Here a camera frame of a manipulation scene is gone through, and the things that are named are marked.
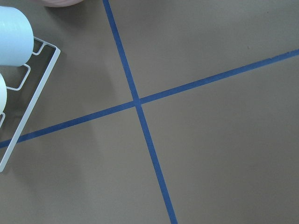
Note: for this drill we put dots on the pink pot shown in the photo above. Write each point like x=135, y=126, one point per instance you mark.
x=60, y=3

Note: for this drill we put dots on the light blue cup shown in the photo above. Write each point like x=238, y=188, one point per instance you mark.
x=16, y=37

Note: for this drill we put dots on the white wire rack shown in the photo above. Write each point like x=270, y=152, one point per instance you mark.
x=24, y=87

